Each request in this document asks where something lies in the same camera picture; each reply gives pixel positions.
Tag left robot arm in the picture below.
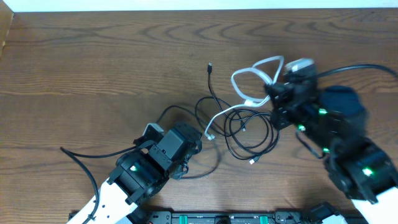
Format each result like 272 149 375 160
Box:
68 122 202 224

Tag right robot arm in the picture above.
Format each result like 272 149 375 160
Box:
264 77 397 223

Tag black cable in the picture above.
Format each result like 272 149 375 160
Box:
155 61 280 180

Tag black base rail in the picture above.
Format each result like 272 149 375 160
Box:
68 202 368 224

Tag left camera cable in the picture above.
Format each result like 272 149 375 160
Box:
59 142 147 224

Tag white cable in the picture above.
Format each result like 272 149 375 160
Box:
204 55 285 141

